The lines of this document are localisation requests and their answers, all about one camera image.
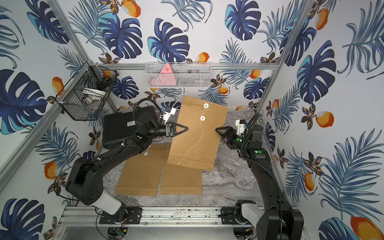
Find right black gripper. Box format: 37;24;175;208
215;127;250;152

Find black plastic tool case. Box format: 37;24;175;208
102;107;160;150

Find black wire basket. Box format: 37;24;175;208
55;62;119;121

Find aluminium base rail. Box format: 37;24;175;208
59;204;264;228

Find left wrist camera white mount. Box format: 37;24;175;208
163;107;177;124

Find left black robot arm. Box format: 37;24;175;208
65;117;189;222

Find white mesh wall basket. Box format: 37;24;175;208
145;62;212;88

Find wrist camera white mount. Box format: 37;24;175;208
235;119;247;135
163;107;177;124

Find pink triangular object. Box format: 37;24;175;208
153;63;177;87

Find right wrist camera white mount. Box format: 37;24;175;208
235;119;247;135

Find white items in black basket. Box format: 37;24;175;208
81;88;107;106

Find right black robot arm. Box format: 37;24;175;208
216;125;304;240

